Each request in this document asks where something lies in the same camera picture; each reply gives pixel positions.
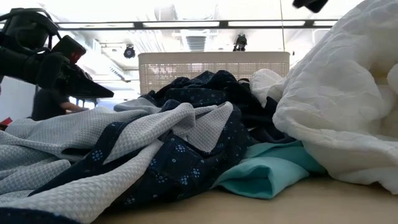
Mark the small red object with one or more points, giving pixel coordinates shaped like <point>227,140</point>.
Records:
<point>5,123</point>

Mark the black horizontal crossbeam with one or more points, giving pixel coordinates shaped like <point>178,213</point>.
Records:
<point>186,24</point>

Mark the teal garment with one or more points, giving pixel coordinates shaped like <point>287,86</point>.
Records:
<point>267,174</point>

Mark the person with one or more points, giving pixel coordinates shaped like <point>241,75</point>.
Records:
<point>46,104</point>

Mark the white textured garment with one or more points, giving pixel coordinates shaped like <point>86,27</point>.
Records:
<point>335,93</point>

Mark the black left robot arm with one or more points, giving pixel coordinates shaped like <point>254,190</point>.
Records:
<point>25,31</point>

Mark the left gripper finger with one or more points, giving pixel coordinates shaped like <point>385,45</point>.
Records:
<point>87,87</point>

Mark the light grey shirt navy trim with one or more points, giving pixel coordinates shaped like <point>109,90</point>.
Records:
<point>77,130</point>

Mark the black ceiling spotlight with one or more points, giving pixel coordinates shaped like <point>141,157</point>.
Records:
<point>129,52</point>

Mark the navy dotted garment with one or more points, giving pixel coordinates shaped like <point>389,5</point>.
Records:
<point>186,168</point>

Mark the white perforated laundry basket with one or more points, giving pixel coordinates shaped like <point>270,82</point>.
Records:
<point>186,62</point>

